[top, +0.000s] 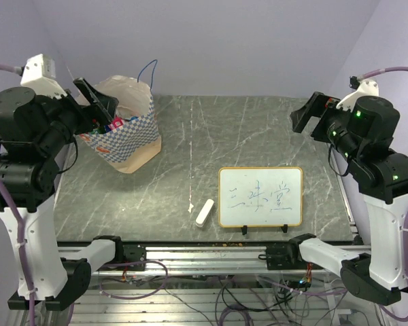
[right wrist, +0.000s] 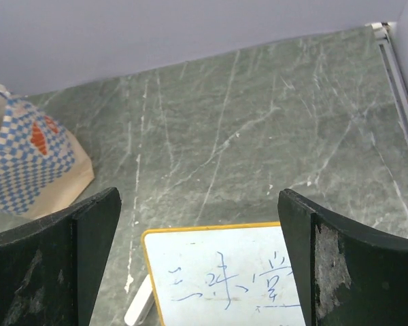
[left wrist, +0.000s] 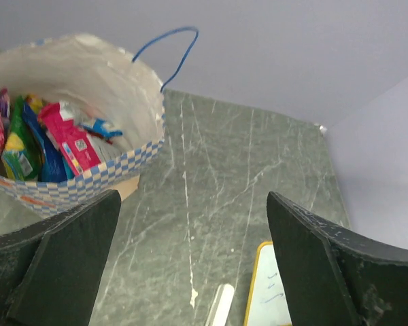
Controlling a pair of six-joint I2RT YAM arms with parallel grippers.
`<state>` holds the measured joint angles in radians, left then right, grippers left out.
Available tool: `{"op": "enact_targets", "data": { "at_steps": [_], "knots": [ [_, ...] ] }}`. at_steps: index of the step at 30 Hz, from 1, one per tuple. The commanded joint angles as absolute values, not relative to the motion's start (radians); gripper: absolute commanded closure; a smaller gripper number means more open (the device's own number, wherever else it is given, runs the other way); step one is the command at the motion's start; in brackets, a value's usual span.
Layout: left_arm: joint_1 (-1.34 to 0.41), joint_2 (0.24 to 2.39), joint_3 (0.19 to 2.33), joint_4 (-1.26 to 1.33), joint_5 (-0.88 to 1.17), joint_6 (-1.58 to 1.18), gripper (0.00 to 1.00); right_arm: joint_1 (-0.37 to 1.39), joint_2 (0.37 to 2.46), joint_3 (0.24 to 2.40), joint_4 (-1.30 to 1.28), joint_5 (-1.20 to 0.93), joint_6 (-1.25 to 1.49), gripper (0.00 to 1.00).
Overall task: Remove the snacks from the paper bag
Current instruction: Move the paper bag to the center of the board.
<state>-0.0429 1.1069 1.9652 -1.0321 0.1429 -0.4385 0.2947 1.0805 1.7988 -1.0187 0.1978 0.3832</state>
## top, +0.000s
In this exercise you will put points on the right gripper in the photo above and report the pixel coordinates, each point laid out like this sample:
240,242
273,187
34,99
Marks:
323,106

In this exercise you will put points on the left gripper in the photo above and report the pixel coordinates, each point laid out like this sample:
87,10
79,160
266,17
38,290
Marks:
92,115

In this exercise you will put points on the checkered paper bag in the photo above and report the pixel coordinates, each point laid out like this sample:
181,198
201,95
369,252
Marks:
130,146

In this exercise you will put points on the pink snack bag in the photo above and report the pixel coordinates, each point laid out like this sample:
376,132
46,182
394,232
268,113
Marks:
116,123

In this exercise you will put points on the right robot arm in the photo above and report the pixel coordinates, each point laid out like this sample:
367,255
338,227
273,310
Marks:
363,135

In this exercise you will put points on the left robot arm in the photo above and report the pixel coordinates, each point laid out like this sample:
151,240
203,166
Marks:
33,130

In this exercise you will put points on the yellow framed whiteboard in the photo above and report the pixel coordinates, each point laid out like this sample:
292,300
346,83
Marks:
260,197

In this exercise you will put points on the white eraser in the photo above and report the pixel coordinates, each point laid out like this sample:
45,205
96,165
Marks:
204,213

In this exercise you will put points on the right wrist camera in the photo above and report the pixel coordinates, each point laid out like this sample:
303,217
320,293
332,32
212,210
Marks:
363,87

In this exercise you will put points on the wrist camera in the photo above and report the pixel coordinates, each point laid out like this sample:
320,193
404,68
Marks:
40,75
363,87

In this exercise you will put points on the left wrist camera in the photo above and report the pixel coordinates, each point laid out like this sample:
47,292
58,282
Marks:
40,75

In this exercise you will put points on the aluminium rail frame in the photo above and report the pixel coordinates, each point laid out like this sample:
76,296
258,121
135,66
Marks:
213,283

